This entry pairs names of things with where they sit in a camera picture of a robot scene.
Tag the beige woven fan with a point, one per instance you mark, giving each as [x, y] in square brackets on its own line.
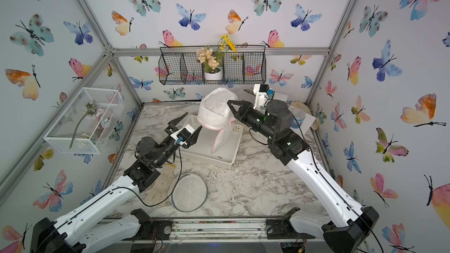
[304, 107]

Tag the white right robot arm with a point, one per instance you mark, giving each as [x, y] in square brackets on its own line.
[309, 168]

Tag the white mesh laundry bag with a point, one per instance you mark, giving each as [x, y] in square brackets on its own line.
[189, 194]

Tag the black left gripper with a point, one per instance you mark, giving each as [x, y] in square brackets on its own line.
[171, 124]

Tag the blue granule jar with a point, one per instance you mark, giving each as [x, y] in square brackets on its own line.
[298, 117]

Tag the white tiered wooden shelf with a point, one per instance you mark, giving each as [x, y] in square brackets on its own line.
[247, 95]

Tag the white wire wall basket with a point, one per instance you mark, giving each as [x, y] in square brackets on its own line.
[59, 134]

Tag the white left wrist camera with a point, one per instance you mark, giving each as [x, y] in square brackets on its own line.
[181, 136]

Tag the white pot with flowers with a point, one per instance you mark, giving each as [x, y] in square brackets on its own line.
[212, 59]

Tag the pink artificial rose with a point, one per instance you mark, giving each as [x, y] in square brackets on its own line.
[86, 130]

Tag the beige work glove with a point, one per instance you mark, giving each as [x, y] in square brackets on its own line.
[161, 188]

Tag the black wire wall basket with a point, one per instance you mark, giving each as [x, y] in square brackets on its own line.
[179, 66]

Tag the white perforated plastic basket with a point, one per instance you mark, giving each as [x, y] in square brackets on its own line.
[223, 156]

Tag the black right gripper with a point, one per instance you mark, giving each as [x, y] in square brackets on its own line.
[248, 113]

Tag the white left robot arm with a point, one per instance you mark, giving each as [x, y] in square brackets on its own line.
[105, 196]

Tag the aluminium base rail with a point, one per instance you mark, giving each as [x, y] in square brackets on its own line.
[210, 230]

